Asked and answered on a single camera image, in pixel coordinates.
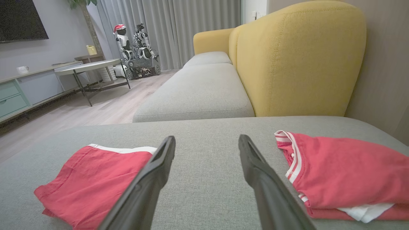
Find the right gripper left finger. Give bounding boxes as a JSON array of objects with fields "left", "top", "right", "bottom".
[{"left": 97, "top": 135, "right": 176, "bottom": 230}]

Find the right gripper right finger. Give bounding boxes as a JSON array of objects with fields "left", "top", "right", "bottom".
[{"left": 238, "top": 134, "right": 317, "bottom": 230}]

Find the red shorts white waistband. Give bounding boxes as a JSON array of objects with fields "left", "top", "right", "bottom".
[{"left": 34, "top": 143, "right": 158, "bottom": 230}]

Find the red jersey striped white trim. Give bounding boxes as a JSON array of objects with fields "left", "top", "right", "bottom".
[{"left": 274, "top": 130, "right": 409, "bottom": 224}]

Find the large grey sofa ottoman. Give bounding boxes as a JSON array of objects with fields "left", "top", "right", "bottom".
[{"left": 0, "top": 115, "right": 409, "bottom": 230}]

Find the grey sofa seat cushion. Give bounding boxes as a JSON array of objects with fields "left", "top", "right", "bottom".
[
  {"left": 182, "top": 51, "right": 233, "bottom": 68},
  {"left": 132, "top": 63, "right": 255, "bottom": 123}
]

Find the white ribbed basket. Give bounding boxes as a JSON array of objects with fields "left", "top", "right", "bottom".
[{"left": 96, "top": 65, "right": 117, "bottom": 83}]

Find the round grey coffee table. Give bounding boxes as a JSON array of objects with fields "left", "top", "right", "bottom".
[{"left": 55, "top": 58, "right": 131, "bottom": 107}]

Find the brown wooden side table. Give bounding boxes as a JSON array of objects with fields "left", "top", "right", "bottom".
[{"left": 74, "top": 53, "right": 106, "bottom": 65}]

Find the grey green tv cabinet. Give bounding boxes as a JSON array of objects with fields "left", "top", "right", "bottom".
[{"left": 0, "top": 61, "right": 93, "bottom": 124}]

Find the white robot with santa hat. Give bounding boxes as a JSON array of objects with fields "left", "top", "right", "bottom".
[{"left": 113, "top": 24, "right": 134, "bottom": 61}]

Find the grey curtain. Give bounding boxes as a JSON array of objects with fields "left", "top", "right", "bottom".
[{"left": 96, "top": 0, "right": 242, "bottom": 71}]

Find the indoor plant with trunk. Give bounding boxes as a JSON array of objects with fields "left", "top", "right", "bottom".
[{"left": 68, "top": 0, "right": 103, "bottom": 55}]

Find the black flat television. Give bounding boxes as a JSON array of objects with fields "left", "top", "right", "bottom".
[{"left": 0, "top": 0, "right": 49, "bottom": 43}]

